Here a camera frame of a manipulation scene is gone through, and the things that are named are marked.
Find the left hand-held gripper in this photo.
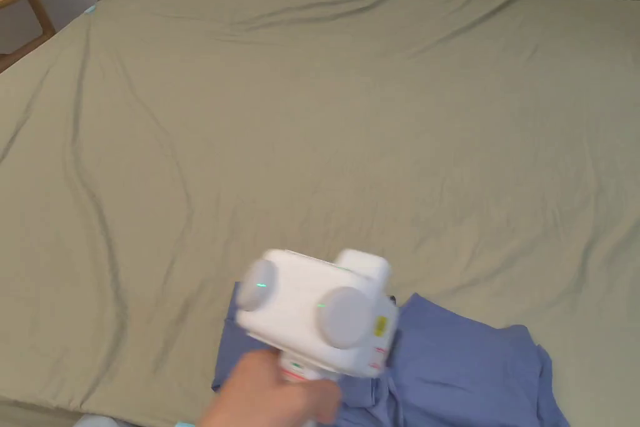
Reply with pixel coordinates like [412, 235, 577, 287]
[234, 248, 400, 382]

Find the blue shirt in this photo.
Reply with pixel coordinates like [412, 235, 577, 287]
[211, 291, 572, 427]

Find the person's left hand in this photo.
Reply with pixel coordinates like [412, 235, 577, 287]
[199, 348, 343, 427]

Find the bed with pale green sheet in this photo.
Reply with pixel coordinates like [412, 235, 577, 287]
[0, 0, 640, 427]

